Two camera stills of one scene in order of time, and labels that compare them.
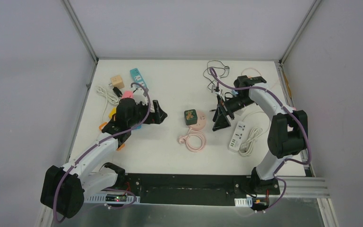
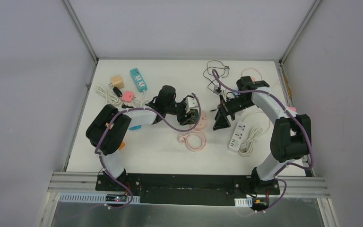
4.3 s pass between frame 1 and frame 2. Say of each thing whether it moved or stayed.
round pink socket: stayed
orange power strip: stayed
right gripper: stayed
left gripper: moved
